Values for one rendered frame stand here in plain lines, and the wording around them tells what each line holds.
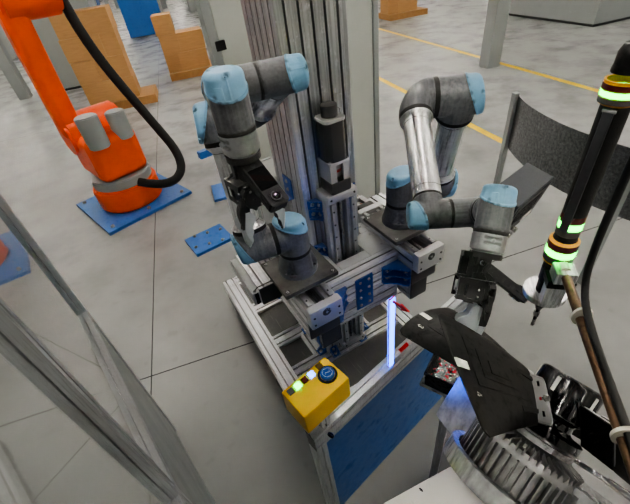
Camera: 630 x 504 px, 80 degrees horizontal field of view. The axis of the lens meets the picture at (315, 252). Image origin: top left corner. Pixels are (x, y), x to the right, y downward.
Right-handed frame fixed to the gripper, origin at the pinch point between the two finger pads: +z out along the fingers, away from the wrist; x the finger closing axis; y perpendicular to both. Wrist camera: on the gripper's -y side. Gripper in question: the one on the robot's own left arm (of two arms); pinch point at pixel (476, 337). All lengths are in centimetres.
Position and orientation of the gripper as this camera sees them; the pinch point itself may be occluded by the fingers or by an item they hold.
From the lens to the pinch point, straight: 97.8
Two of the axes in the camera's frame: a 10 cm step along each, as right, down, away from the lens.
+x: -2.0, 0.7, -9.8
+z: -1.7, 9.8, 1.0
